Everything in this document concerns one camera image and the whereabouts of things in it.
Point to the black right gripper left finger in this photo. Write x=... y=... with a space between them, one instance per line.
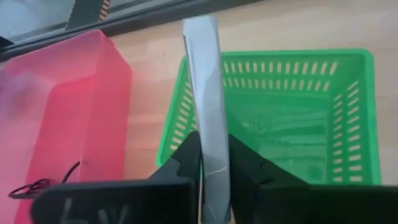
x=124 y=202

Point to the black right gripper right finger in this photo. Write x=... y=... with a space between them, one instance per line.
x=295 y=205

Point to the white box with black print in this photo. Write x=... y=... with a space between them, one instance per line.
x=205 y=93

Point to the pink plastic bin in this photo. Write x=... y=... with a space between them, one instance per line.
x=62 y=109

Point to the green slotted plastic basket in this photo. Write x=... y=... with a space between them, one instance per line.
x=280 y=102

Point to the black orange striped floor mat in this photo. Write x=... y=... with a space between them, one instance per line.
x=84 y=11

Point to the black table frame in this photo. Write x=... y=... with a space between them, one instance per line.
x=140 y=21

